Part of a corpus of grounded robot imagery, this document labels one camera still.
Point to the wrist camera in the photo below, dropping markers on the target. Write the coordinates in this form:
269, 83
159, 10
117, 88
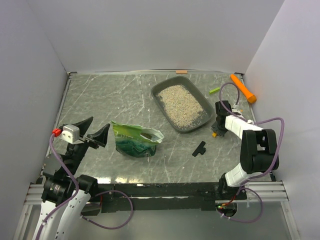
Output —
68, 133
237, 113

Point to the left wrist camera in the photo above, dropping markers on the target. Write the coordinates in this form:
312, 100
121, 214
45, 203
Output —
68, 133

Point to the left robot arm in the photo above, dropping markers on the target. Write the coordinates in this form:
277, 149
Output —
64, 195

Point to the orange toy carrot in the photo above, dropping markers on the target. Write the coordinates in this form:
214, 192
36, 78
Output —
251, 98

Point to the black bag clip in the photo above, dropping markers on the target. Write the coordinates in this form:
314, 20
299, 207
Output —
200, 149

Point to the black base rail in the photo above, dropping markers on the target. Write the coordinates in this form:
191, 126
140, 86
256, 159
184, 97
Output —
164, 196

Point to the grey litter box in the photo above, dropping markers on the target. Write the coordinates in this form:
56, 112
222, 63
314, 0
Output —
182, 104

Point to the green small block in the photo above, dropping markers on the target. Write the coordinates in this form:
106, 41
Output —
215, 90

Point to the yellow plastic scoop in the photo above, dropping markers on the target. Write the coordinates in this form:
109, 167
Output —
221, 115

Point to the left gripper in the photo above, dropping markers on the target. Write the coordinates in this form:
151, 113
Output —
99, 137

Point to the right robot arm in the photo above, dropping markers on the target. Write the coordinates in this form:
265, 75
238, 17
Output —
257, 151

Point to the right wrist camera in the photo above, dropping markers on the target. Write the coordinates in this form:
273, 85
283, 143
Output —
237, 113

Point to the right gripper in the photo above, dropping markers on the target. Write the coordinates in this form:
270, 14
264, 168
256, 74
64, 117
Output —
215, 128

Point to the tan small block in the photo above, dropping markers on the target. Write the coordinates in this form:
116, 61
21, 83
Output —
181, 72

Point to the green litter bag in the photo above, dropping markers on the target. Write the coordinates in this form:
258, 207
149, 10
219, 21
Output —
136, 141

